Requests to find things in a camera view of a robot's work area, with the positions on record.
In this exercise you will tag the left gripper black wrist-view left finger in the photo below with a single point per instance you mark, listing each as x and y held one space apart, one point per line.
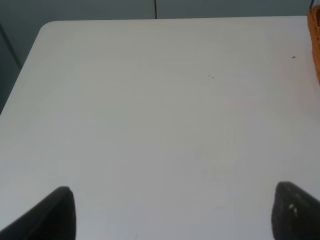
53 218

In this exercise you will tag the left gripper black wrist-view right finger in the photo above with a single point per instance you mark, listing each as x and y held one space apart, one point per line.
295 213

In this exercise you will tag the brown wicker basket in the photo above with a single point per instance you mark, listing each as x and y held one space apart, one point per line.
313 23

